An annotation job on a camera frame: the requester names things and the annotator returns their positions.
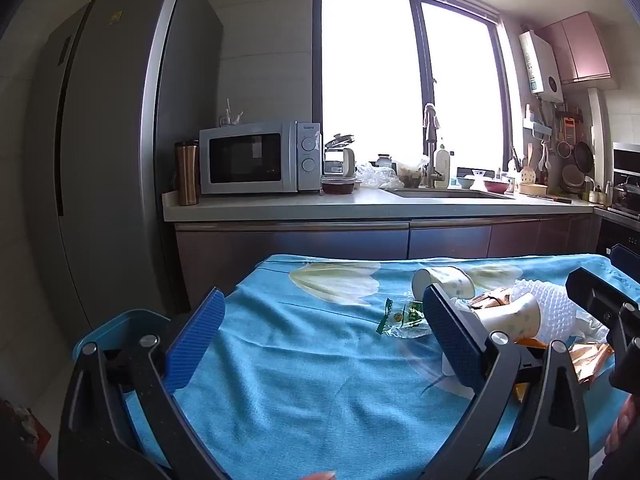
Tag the black built-in oven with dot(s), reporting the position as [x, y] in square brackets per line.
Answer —
[617, 235]

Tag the copper thermos flask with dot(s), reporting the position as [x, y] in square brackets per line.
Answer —
[187, 172]

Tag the small white bowl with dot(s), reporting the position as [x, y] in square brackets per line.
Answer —
[466, 182]

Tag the steel kitchen faucet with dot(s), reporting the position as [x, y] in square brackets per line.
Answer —
[430, 135]

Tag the white microwave oven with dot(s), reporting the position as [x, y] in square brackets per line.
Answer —
[250, 157]

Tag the pink wall cabinet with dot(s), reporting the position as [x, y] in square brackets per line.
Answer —
[582, 50]

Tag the brown base cabinets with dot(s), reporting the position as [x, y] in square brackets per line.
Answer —
[300, 242]

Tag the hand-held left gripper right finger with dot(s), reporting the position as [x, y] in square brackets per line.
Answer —
[452, 345]

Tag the red bowl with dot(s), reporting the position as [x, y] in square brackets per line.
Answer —
[496, 187]

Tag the blue wall shelf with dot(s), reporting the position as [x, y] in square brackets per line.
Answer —
[536, 129]

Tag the white water heater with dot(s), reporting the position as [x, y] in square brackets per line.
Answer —
[540, 65]

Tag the blue floral tablecloth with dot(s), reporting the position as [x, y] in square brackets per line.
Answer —
[310, 370]

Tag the dark red lidded container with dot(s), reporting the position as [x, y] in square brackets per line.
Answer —
[338, 185]

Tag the grey refrigerator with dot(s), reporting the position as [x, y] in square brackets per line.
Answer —
[115, 150]

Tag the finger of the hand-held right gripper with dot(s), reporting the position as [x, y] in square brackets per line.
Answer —
[595, 295]
[627, 258]

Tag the clear plastic bag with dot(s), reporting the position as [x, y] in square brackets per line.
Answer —
[375, 176]

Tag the perforated spatula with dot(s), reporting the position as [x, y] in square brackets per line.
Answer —
[527, 175]

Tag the white tissue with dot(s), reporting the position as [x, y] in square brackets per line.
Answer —
[590, 327]

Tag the gold foil wrapper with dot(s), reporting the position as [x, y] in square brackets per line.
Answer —
[590, 360]

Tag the white pipe cover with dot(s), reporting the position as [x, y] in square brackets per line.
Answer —
[599, 145]

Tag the small hanging strainer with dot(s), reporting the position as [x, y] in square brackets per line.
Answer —
[564, 148]

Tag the pale yellow bowl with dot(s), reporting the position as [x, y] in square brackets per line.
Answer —
[532, 189]

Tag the white soap bottle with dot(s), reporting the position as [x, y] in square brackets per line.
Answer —
[442, 165]

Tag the person's right hand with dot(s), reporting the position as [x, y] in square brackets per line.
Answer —
[624, 427]

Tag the blue plastic bin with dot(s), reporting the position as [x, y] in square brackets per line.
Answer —
[120, 321]

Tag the green clear plastic wrapper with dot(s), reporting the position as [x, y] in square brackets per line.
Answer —
[407, 317]

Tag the glass kettle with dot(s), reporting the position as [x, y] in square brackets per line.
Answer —
[340, 157]

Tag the orange grater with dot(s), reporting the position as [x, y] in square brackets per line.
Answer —
[569, 129]

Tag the orange wrapper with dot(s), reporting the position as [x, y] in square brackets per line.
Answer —
[530, 343]

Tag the steel kitchen sink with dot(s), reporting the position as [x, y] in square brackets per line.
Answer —
[450, 194]

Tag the person's left hand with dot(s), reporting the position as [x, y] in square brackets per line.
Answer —
[321, 475]

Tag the white figurines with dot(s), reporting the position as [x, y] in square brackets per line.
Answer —
[231, 117]

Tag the black frying pan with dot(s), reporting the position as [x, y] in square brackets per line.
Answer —
[583, 157]

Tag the dark framed window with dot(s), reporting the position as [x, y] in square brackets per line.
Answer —
[370, 75]

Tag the red bag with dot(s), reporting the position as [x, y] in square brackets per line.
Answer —
[25, 425]

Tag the white kitchen countertop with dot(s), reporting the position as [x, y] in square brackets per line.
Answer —
[280, 205]

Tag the kitchen knife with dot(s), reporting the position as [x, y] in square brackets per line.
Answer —
[560, 199]

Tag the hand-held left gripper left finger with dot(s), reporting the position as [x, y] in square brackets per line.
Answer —
[195, 345]

